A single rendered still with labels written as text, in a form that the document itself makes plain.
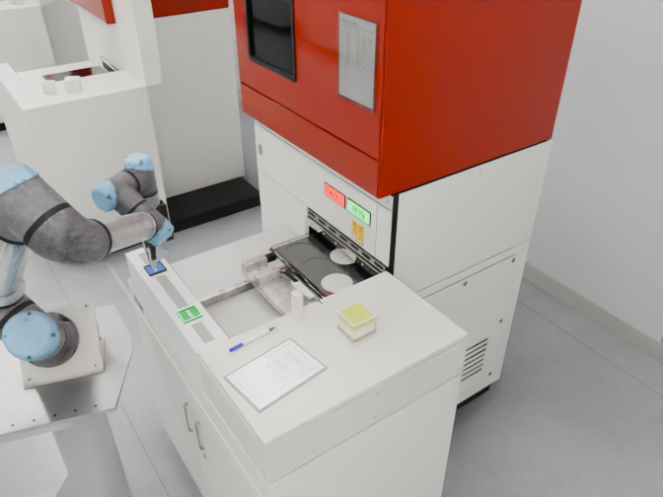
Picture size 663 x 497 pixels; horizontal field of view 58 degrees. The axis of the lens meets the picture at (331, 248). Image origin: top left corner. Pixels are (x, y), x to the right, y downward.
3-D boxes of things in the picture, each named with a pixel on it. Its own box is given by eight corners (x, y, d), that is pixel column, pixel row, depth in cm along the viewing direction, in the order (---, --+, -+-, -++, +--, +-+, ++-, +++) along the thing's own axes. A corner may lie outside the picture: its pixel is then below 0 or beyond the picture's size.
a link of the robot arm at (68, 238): (95, 249, 114) (184, 221, 162) (52, 209, 113) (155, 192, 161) (59, 292, 116) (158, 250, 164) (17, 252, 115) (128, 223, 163)
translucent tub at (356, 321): (358, 319, 163) (359, 300, 159) (376, 334, 158) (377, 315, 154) (336, 329, 159) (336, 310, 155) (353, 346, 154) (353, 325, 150)
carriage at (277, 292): (262, 266, 203) (261, 258, 201) (322, 324, 178) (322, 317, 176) (241, 274, 199) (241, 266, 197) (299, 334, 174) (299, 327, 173)
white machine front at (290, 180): (265, 201, 246) (258, 107, 224) (391, 304, 191) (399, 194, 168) (258, 203, 245) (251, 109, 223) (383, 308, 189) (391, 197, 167)
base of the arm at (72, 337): (23, 372, 161) (13, 373, 152) (17, 317, 164) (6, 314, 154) (82, 362, 165) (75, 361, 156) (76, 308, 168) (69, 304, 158)
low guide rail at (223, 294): (318, 258, 212) (318, 251, 210) (321, 261, 211) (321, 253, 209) (186, 310, 188) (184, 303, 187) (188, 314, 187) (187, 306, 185)
